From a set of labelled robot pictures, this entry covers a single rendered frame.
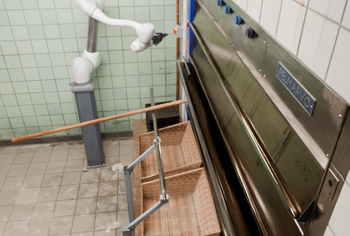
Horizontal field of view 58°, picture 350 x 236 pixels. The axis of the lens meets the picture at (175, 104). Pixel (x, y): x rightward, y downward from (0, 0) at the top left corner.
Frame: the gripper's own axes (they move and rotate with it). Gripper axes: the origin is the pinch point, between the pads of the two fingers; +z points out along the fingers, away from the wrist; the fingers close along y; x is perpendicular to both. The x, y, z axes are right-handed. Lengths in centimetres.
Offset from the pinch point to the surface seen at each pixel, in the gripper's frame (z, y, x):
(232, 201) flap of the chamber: -131, 5, 146
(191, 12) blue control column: -18, -32, 43
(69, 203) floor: -115, 146, -30
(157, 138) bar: -96, 28, 72
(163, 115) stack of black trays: -32, 63, 24
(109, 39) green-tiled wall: -10, 16, -66
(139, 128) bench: -38, 88, -3
